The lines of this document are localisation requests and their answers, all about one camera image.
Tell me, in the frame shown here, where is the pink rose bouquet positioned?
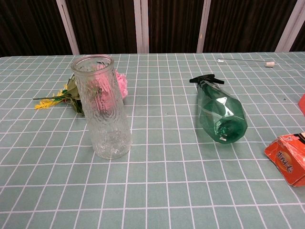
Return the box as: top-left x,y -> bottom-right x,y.
32,69 -> 129,115

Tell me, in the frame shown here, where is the clear glass cup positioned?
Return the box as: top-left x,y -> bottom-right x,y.
71,54 -> 132,160

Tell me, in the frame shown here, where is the green checked tablecloth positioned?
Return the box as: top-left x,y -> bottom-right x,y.
0,51 -> 305,229

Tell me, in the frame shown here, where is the green plastic spray bottle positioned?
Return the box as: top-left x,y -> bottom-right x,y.
189,74 -> 248,144

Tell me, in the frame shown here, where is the dark pleated curtain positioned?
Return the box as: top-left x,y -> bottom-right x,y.
0,0 -> 305,58

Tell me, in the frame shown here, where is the orange snack package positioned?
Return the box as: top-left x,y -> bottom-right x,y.
264,132 -> 305,187

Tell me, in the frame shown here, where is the white frame post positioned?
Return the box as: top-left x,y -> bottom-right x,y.
196,0 -> 212,53
275,0 -> 301,52
56,0 -> 80,55
133,0 -> 150,53

